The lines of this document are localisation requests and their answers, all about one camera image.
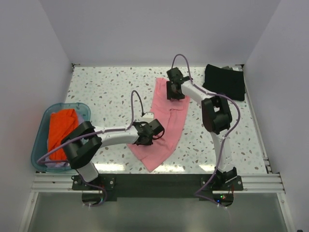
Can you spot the teal plastic basket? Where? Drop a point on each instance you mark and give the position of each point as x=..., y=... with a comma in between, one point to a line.
x=41, y=145

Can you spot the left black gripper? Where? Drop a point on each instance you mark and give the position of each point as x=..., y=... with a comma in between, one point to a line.
x=149, y=143

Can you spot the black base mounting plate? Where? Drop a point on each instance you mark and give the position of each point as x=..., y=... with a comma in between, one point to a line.
x=110, y=187

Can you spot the pink t-shirt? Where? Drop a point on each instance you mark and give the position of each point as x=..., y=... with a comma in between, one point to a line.
x=172, y=115

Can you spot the orange t-shirt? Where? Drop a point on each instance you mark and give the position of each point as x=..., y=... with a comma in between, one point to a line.
x=62, y=123

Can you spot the aluminium frame rail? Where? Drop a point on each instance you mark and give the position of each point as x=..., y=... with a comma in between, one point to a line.
x=255, y=178

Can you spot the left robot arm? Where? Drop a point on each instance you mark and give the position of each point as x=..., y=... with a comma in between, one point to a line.
x=82, y=143

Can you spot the folded black t-shirt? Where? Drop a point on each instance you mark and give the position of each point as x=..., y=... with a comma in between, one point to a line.
x=209, y=80

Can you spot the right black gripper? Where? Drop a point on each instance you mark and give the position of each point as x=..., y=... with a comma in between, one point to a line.
x=170, y=95

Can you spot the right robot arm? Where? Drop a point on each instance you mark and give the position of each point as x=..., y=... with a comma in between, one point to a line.
x=220, y=115

